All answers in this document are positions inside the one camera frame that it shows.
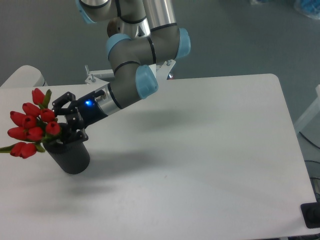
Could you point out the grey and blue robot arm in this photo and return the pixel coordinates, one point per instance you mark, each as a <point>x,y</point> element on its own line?
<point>141,16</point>

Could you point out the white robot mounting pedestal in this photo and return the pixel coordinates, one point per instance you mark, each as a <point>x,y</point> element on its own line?
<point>126,55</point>

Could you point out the black device at table edge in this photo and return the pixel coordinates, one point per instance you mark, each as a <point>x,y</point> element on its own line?
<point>311,214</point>

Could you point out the white furniture at right edge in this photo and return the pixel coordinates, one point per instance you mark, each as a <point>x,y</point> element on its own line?
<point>308,114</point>

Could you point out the blue plastic bag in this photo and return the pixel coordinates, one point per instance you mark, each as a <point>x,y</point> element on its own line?
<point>309,8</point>

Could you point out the black ribbed cylindrical vase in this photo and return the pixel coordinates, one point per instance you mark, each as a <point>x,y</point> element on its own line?
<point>73,158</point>

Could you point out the white rounded side table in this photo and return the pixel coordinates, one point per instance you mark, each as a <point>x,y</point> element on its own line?
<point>25,77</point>

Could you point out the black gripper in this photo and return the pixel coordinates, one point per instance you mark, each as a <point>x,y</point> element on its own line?
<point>79,115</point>

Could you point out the red tulip bouquet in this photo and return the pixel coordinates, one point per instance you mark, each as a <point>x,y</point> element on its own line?
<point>36,126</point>

